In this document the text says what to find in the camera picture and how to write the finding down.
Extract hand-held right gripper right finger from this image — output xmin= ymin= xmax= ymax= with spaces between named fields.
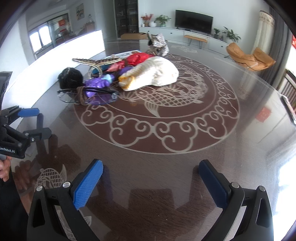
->
xmin=198 ymin=159 xmax=274 ymax=241

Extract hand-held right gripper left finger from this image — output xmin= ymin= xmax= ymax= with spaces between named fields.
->
xmin=27 ymin=159 xmax=104 ymax=241

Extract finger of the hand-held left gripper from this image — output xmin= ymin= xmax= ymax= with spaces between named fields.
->
xmin=2 ymin=105 xmax=44 ymax=120
xmin=2 ymin=124 xmax=52 ymax=145

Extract black frame eyeglasses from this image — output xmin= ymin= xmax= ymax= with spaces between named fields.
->
xmin=56 ymin=86 xmax=120 ymax=105

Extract small black fuzzy pouch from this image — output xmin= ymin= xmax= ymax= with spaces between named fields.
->
xmin=57 ymin=67 xmax=84 ymax=90

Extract brown leather cord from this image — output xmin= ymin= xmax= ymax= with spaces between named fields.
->
xmin=76 ymin=86 xmax=90 ymax=105

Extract purple bubble toy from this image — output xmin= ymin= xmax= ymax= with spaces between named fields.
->
xmin=83 ymin=74 xmax=116 ymax=104

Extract gold metal model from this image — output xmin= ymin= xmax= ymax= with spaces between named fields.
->
xmin=72 ymin=57 xmax=123 ymax=77

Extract cream knitted hat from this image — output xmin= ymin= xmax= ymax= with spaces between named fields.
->
xmin=118 ymin=56 xmax=180 ymax=91

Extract brown patterned glass desktop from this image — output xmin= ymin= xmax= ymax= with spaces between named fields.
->
xmin=0 ymin=38 xmax=296 ymax=241

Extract person's left hand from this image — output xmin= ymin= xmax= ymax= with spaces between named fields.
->
xmin=0 ymin=156 xmax=11 ymax=182

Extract bright window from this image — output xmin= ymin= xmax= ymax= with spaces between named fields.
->
xmin=28 ymin=28 xmax=53 ymax=53

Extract black item in plastic wrap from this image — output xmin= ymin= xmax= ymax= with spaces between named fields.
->
xmin=280 ymin=95 xmax=296 ymax=127

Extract wooden dining chair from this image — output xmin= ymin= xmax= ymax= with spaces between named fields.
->
xmin=278 ymin=69 xmax=296 ymax=105

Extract cardboard box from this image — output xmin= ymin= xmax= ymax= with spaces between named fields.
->
xmin=120 ymin=32 xmax=149 ymax=40

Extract orange lounge chair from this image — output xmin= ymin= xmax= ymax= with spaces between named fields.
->
xmin=226 ymin=42 xmax=276 ymax=71

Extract dark glass display cabinet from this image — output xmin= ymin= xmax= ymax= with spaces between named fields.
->
xmin=113 ymin=0 xmax=139 ymax=39

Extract wooden bench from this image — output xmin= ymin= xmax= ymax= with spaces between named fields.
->
xmin=184 ymin=34 xmax=208 ymax=49

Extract silver metal model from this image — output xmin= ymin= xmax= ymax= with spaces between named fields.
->
xmin=147 ymin=33 xmax=170 ymax=56

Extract red flower arrangement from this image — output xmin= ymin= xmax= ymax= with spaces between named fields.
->
xmin=141 ymin=13 xmax=154 ymax=27

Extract tall leafy potted plant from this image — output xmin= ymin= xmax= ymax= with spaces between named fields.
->
xmin=222 ymin=26 xmax=241 ymax=42

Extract white television cabinet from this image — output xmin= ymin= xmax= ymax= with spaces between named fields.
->
xmin=139 ymin=26 xmax=230 ymax=56

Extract grey curtain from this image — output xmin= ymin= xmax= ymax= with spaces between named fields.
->
xmin=261 ymin=0 xmax=292 ymax=87

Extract cloth covered standing air conditioner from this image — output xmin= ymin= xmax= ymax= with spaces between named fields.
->
xmin=253 ymin=9 xmax=276 ymax=59

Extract green leafy potted plant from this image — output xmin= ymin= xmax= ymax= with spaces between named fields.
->
xmin=155 ymin=15 xmax=172 ymax=28

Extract black television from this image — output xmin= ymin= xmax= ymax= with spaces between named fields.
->
xmin=175 ymin=9 xmax=214 ymax=35

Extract framed wall painting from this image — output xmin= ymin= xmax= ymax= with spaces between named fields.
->
xmin=75 ymin=3 xmax=84 ymax=20

